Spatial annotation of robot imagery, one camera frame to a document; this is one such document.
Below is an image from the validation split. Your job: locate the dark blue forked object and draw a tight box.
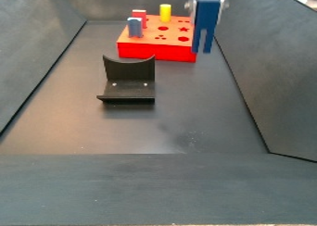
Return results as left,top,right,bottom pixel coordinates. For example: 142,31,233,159
191,0,221,53

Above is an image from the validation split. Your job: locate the black curved fixture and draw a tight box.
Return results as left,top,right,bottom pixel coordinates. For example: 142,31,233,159
96,56,156,103

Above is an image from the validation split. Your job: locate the yellow cylinder peg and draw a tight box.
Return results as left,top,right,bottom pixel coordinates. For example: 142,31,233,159
159,4,172,22

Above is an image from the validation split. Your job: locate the red shape-sorter base block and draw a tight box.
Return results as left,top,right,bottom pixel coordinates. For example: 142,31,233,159
116,15,197,63

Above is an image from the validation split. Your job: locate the red rectangular block peg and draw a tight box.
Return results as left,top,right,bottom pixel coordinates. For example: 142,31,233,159
131,9,147,28

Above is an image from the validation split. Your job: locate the light blue notched block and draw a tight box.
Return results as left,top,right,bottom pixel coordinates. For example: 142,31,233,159
127,17,142,38

